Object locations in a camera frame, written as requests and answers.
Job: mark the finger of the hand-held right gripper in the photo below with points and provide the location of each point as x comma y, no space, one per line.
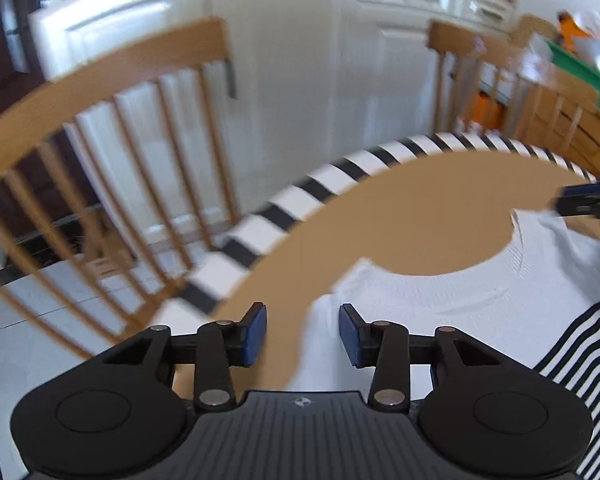
580,199

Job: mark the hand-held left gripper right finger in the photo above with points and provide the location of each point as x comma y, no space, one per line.
349,336

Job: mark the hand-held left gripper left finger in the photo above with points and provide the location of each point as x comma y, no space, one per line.
255,334

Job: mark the white striped sweater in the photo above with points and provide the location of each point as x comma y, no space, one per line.
460,310

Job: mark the wooden spindle-back chair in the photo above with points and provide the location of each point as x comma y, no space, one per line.
105,125
555,105

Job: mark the green plastic bin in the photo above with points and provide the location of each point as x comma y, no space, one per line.
582,72

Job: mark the orange bag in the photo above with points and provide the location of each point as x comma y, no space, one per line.
485,110

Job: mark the white kitchen cabinet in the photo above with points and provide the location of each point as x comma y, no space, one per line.
300,60

